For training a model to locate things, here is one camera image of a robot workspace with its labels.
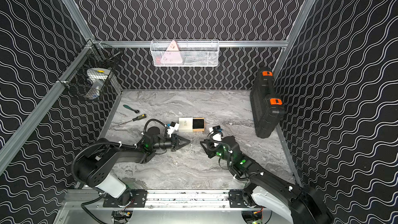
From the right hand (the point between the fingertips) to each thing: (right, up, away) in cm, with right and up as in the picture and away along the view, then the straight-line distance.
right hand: (202, 140), depth 79 cm
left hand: (-7, 0, -1) cm, 7 cm away
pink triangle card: (-18, +47, +11) cm, 52 cm away
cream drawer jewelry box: (-7, +6, +19) cm, 21 cm away
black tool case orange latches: (+32, +18, -1) cm, 37 cm away
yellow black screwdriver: (-40, +11, +24) cm, 48 cm away
